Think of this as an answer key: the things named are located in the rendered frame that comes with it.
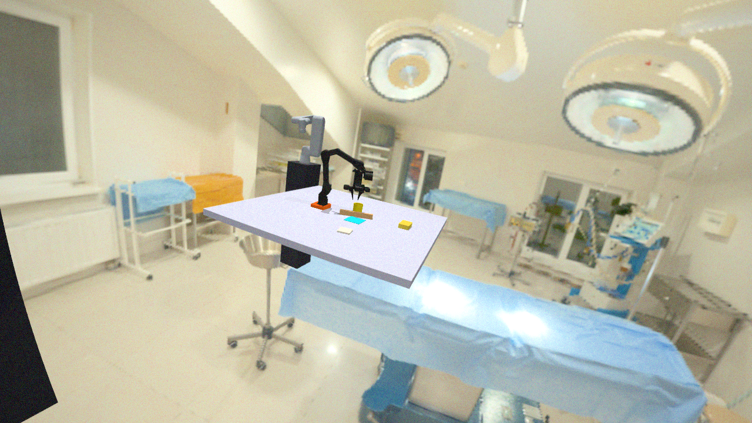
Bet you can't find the orange flat bar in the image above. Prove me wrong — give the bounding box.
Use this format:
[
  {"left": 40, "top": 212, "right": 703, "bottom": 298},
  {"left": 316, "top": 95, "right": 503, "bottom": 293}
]
[{"left": 339, "top": 209, "right": 373, "bottom": 220}]

